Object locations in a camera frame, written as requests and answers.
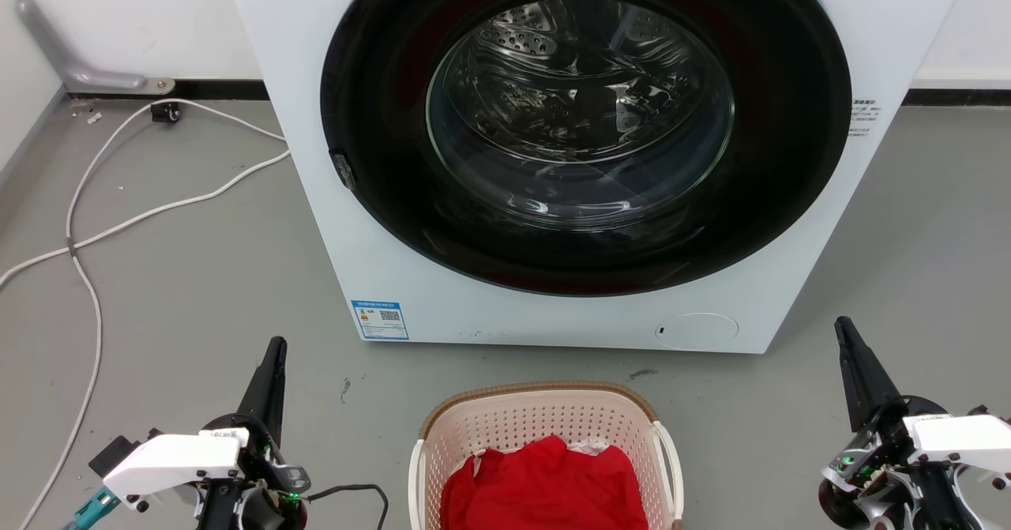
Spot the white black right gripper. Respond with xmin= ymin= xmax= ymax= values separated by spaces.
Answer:
xmin=818 ymin=316 xmax=1011 ymax=530

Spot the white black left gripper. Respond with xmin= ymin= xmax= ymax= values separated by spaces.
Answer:
xmin=101 ymin=336 xmax=312 ymax=530

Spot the beige perforated laundry basket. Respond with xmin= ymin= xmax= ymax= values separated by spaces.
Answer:
xmin=408 ymin=381 xmax=685 ymax=530

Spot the blue energy label sticker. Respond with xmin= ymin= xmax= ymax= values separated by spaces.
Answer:
xmin=351 ymin=300 xmax=410 ymax=341

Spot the white front-load washing machine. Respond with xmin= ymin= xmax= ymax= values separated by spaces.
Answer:
xmin=222 ymin=0 xmax=975 ymax=355

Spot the round white filter cover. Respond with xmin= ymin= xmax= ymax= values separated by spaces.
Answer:
xmin=655 ymin=312 xmax=740 ymax=351

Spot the teal plastic connector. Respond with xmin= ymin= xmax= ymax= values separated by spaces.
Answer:
xmin=65 ymin=488 xmax=121 ymax=530

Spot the grey door latch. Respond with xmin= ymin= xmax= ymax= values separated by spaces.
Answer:
xmin=330 ymin=148 xmax=357 ymax=192

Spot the small printed text sticker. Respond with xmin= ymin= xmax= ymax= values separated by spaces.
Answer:
xmin=848 ymin=99 xmax=881 ymax=139

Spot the red garment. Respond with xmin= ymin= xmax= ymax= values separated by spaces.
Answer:
xmin=440 ymin=434 xmax=650 ymax=530

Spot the black round washer door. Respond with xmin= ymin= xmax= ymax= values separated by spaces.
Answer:
xmin=320 ymin=0 xmax=853 ymax=297

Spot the grey metal pipe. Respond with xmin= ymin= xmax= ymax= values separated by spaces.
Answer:
xmin=0 ymin=0 xmax=176 ymax=94

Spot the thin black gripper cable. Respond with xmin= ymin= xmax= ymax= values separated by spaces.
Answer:
xmin=305 ymin=483 xmax=390 ymax=530

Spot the thin white cable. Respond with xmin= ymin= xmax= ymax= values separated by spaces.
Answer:
xmin=17 ymin=98 xmax=288 ymax=530

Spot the thick white hose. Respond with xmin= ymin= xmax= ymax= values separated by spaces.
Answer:
xmin=0 ymin=148 xmax=291 ymax=291

